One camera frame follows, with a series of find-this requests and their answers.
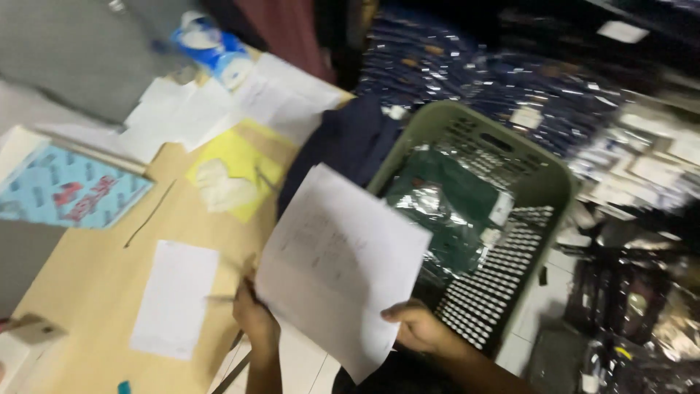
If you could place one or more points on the person's left hand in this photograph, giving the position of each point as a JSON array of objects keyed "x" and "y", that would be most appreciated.
[{"x": 255, "y": 320}]

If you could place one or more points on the person's right hand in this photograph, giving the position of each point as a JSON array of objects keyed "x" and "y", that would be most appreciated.
[{"x": 421, "y": 328}]

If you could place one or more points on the white paper sheet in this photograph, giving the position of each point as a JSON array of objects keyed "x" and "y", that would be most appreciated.
[{"x": 339, "y": 262}]

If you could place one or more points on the small white paper slip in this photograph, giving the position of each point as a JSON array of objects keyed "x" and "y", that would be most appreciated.
[{"x": 175, "y": 298}]

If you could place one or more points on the dark green packaged garment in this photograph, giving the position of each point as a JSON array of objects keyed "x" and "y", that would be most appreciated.
[{"x": 448, "y": 208}]

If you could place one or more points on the white cloth glove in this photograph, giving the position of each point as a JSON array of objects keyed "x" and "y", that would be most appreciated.
[{"x": 224, "y": 186}]

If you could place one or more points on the teal small object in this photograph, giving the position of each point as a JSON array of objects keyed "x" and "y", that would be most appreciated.
[{"x": 124, "y": 387}]

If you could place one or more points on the yellow paper sheet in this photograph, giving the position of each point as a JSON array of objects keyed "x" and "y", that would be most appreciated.
[{"x": 246, "y": 158}]

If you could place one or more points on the green plastic laundry basket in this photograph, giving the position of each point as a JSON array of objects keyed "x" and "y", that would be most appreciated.
[{"x": 525, "y": 180}]

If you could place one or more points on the navy blue garment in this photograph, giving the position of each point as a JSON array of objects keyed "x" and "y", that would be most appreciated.
[{"x": 339, "y": 145}]

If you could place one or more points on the pile of white papers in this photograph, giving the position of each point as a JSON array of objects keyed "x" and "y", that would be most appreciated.
[{"x": 235, "y": 104}]

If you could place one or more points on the light blue printed box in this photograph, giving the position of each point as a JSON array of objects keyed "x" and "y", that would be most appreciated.
[{"x": 65, "y": 189}]

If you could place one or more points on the stack of navy packaged garments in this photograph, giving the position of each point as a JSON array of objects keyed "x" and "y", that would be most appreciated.
[{"x": 492, "y": 93}]

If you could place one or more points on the blue and white tissue pack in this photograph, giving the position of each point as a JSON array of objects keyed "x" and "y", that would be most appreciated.
[{"x": 216, "y": 49}]

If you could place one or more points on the heap of clear packaged items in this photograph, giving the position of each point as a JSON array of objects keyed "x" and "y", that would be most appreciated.
[{"x": 645, "y": 158}]

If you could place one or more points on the maroon cloth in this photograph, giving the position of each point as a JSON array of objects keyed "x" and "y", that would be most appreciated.
[{"x": 290, "y": 33}]

